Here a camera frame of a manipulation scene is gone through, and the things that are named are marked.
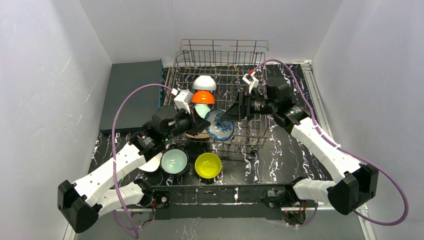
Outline white bowl blue band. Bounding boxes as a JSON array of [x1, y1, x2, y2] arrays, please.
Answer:
[[192, 75, 217, 91]]

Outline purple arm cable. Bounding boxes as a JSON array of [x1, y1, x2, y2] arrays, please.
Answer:
[[250, 58, 410, 227], [111, 83, 181, 240]]

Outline celadon green bowl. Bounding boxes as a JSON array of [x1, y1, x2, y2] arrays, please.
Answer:
[[194, 103, 211, 119]]

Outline yellow bowl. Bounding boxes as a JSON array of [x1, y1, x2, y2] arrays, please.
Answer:
[[194, 152, 222, 179]]

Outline orange rimmed white bowl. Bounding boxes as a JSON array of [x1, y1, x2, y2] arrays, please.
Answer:
[[191, 90, 215, 105]]

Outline grey wire dish rack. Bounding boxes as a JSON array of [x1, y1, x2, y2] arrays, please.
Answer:
[[163, 38, 270, 153]]

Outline beige floral bowl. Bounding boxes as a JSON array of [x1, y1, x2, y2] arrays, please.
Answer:
[[185, 131, 211, 139]]

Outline white square bowl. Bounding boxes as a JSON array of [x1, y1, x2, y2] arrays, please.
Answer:
[[138, 152, 163, 173]]

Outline blue patterned bowl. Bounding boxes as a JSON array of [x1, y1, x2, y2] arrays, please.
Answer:
[[204, 108, 235, 141]]

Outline green bowl dark exterior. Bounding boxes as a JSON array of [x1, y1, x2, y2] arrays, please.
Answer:
[[160, 148, 189, 176]]

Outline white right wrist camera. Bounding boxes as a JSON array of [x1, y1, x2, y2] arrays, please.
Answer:
[[242, 70, 259, 94]]

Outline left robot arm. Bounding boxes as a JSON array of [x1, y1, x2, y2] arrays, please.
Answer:
[[57, 105, 211, 233]]

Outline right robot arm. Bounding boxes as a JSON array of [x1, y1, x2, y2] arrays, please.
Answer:
[[221, 74, 379, 215]]

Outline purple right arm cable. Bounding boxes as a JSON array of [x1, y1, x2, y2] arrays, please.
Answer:
[[250, 58, 410, 227]]

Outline dark grey flat box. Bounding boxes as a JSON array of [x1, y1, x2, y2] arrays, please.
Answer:
[[98, 59, 165, 135]]

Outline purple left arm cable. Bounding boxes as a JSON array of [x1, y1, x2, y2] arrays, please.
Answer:
[[111, 83, 181, 240]]

